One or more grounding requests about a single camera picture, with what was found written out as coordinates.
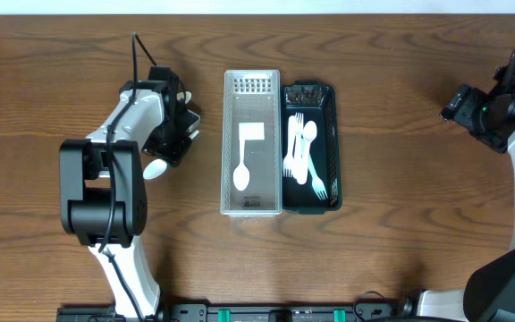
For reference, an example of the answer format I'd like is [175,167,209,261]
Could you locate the white plastic spoon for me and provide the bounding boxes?
[184,91,192,104]
[233,123,250,191]
[143,130,199,180]

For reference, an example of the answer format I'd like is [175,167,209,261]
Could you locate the white wooden fork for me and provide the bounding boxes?
[292,113,304,181]
[283,115,297,177]

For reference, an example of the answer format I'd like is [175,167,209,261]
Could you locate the white wooden spoon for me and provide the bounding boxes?
[296,121,317,185]

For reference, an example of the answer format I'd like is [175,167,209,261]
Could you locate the pale mint plastic fork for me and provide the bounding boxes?
[308,157,328,200]

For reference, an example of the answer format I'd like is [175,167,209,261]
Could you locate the white plastic spoon top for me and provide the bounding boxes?
[184,91,192,104]

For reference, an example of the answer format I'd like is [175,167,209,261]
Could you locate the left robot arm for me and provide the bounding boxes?
[56,65,200,321]

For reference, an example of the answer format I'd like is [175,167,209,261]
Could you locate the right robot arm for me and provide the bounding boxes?
[396,49,515,322]

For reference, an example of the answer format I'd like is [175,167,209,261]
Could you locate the clear plastic basket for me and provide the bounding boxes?
[220,70,282,217]

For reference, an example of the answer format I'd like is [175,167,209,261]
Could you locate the dark green plastic basket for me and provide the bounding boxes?
[281,81,342,215]

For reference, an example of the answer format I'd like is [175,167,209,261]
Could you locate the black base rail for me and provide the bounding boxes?
[55,300,397,322]

